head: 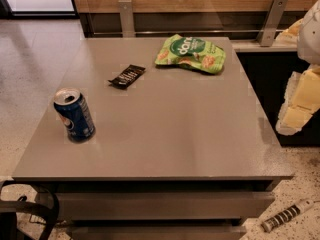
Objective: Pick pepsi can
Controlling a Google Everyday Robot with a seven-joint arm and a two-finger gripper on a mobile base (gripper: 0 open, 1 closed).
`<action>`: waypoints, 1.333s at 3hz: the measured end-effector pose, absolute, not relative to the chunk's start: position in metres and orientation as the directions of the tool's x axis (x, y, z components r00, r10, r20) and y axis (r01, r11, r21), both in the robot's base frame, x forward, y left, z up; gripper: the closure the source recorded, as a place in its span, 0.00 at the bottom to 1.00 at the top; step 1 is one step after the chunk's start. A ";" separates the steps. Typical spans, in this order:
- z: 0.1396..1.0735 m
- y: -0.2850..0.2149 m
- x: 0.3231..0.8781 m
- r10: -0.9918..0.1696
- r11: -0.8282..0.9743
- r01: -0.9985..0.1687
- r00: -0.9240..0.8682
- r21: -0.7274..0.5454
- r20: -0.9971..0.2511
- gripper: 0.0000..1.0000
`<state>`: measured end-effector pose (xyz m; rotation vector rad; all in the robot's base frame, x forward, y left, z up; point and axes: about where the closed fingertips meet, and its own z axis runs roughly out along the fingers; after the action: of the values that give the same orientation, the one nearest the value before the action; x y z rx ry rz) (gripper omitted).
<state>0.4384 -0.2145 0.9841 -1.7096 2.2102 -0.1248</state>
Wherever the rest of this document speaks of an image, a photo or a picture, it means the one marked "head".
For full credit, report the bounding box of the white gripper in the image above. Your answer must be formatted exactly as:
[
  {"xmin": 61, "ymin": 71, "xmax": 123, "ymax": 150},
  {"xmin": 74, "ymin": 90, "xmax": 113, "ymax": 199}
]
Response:
[{"xmin": 276, "ymin": 0, "xmax": 320, "ymax": 136}]

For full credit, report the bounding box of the blue pepsi can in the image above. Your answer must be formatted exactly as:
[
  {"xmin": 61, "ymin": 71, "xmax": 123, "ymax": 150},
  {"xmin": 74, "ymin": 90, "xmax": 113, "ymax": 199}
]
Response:
[{"xmin": 53, "ymin": 88, "xmax": 95, "ymax": 142}]

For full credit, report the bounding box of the green chips bag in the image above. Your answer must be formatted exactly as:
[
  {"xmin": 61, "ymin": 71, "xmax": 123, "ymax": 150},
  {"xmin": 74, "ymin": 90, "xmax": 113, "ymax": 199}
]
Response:
[{"xmin": 155, "ymin": 34, "xmax": 226, "ymax": 74}]

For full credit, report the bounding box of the black snack bar wrapper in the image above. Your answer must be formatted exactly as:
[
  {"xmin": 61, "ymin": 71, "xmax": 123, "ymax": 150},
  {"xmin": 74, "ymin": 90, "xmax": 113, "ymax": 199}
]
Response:
[{"xmin": 109, "ymin": 65, "xmax": 145, "ymax": 89}]

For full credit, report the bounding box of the grey drawer cabinet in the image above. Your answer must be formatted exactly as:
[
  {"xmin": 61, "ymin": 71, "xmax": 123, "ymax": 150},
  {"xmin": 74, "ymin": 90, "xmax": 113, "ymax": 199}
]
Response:
[{"xmin": 41, "ymin": 177, "xmax": 280, "ymax": 240}]

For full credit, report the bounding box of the right metal bracket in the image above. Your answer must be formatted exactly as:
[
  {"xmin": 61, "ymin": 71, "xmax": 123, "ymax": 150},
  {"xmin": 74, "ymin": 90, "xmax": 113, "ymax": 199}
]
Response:
[{"xmin": 257, "ymin": 0, "xmax": 288, "ymax": 47}]

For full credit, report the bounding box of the metal bracket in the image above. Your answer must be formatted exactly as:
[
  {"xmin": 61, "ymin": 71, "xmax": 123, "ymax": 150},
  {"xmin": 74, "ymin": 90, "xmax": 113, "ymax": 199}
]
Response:
[
  {"xmin": 257, "ymin": 0, "xmax": 288, "ymax": 47},
  {"xmin": 118, "ymin": 0, "xmax": 136, "ymax": 38}
]

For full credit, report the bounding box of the left metal bracket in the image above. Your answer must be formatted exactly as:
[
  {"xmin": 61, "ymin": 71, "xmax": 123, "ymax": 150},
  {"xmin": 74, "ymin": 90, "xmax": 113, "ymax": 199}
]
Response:
[{"xmin": 118, "ymin": 0, "xmax": 136, "ymax": 38}]

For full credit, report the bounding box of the horizontal metal rail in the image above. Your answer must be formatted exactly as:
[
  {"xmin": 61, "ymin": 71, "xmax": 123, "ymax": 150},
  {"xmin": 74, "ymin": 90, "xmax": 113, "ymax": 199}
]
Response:
[{"xmin": 91, "ymin": 29, "xmax": 264, "ymax": 39}]

